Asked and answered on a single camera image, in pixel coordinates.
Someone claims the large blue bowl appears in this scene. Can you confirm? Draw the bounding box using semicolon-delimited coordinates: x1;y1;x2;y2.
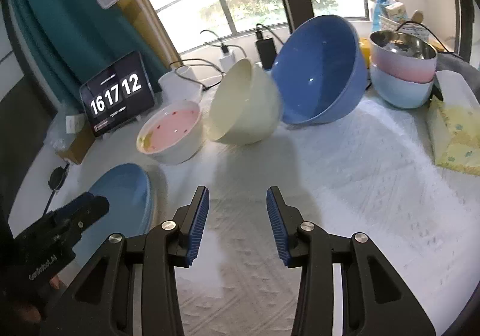
271;14;369;126

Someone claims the yellow tissue pack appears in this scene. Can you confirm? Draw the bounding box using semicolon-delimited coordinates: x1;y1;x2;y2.
427;70;480;176

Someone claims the light blue bowl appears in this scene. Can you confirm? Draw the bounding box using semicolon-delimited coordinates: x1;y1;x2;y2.
369;64;436;109

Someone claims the pink steel-lined bowl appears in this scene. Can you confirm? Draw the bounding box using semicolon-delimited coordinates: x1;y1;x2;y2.
369;31;439;84

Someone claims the black cable over basket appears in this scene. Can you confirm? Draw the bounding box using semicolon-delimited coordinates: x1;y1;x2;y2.
397;20;451;54

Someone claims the black cable of white charger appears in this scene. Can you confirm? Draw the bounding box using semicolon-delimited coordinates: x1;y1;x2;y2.
169;29;229;91

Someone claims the grey cloth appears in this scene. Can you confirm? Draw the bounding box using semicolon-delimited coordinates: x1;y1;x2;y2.
435;53;480;76

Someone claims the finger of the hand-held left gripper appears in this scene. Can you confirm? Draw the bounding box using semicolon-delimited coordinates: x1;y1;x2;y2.
58;192;110;235

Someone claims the black charger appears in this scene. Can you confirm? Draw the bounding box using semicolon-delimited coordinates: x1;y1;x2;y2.
256;25;276;70

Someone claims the black round puck with cable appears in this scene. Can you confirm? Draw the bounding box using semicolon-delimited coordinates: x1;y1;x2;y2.
43;167;71;214

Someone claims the white tablecloth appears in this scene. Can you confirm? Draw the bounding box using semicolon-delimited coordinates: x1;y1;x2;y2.
7;89;480;336

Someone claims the small white box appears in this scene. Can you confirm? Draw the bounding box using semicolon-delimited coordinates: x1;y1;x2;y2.
65;114;85;134

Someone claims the white basket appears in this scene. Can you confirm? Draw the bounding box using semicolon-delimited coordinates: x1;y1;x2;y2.
379;14;430;40

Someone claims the black tablet showing clock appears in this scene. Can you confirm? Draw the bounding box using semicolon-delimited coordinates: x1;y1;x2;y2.
79;50;156;138

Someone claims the yellow packet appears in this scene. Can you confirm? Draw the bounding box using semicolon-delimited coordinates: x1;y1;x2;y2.
358;37;373;69

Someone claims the cardboard box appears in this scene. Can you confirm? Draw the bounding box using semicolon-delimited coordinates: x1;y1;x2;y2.
56;126;96;165

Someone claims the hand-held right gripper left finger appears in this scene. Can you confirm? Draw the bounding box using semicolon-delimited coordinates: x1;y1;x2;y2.
41;186;210;336

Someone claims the large blue plate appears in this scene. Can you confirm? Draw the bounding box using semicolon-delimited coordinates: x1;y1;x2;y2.
80;164;154;258

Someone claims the teal curtain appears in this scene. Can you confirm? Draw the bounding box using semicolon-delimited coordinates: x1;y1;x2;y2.
7;0;169;104

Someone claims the white strawberry print bowl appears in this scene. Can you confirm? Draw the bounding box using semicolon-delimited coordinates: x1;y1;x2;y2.
136;100;205;166

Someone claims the black balcony railing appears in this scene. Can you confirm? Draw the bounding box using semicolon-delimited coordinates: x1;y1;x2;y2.
150;0;379;48

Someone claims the white charger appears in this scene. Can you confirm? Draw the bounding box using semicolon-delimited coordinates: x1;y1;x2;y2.
218;46;237;70

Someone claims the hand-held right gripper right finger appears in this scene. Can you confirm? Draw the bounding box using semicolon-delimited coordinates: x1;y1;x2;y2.
266;186;437;336

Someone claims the blue bag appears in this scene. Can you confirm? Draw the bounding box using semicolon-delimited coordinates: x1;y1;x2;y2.
371;0;391;33

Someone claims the cream bowl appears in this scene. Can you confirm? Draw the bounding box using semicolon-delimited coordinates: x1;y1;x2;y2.
207;58;284;145

